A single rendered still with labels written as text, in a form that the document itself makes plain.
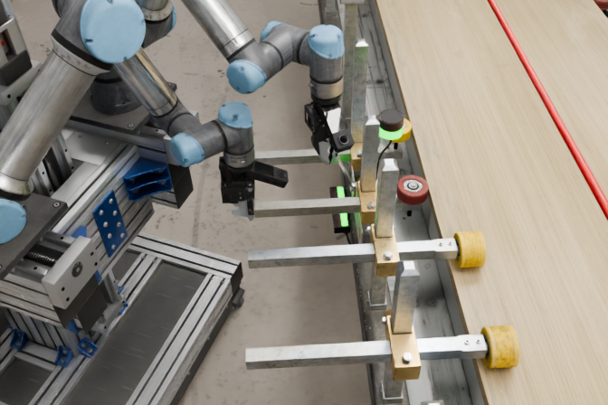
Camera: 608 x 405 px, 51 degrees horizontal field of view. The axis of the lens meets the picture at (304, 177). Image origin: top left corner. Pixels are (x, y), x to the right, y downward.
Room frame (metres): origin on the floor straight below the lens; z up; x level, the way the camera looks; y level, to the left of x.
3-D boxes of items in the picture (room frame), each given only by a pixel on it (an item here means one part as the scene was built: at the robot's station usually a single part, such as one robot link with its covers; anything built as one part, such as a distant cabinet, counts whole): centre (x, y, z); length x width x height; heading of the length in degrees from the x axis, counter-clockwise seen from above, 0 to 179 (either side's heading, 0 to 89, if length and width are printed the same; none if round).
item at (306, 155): (1.42, -0.08, 0.80); 0.43 x 0.03 x 0.04; 91
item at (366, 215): (1.19, -0.17, 0.85); 0.13 x 0.06 x 0.05; 1
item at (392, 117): (1.21, -0.21, 0.99); 0.06 x 0.06 x 0.22; 1
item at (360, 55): (1.46, -0.16, 0.93); 0.03 x 0.03 x 0.48; 1
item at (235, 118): (1.16, 0.16, 1.12); 0.09 x 0.08 x 0.11; 125
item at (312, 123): (1.20, -0.05, 1.13); 0.09 x 0.08 x 0.12; 21
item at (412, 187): (1.17, -0.28, 0.85); 0.08 x 0.08 x 0.11
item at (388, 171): (0.96, -0.17, 0.94); 0.03 x 0.03 x 0.48; 1
